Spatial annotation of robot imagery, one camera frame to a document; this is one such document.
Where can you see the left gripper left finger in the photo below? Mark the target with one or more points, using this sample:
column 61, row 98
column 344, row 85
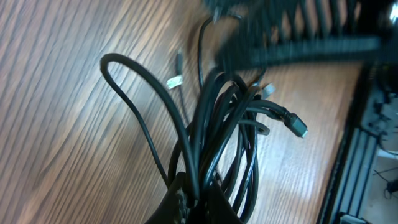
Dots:
column 177, row 206

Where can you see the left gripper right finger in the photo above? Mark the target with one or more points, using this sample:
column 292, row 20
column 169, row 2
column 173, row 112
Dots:
column 214, row 208

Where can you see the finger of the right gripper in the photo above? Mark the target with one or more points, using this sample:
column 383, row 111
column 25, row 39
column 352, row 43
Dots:
column 276, row 32

